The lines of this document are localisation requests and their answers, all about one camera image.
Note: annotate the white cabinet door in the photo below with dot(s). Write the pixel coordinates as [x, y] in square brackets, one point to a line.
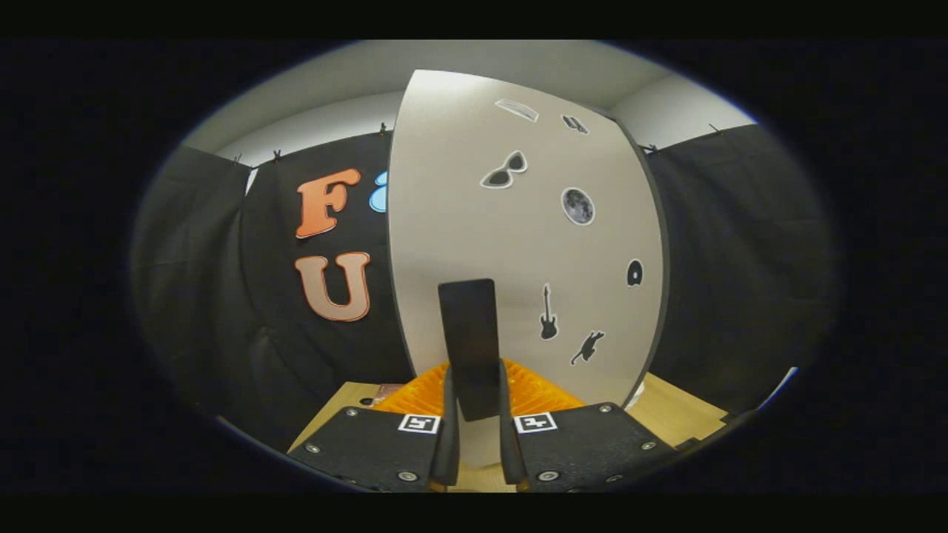
[459, 222]

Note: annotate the black backdrop cloth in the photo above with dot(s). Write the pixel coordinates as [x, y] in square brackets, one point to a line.
[740, 259]

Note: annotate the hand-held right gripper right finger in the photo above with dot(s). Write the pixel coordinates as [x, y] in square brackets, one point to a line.
[511, 451]

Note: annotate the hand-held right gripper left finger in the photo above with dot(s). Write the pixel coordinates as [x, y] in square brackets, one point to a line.
[446, 451]

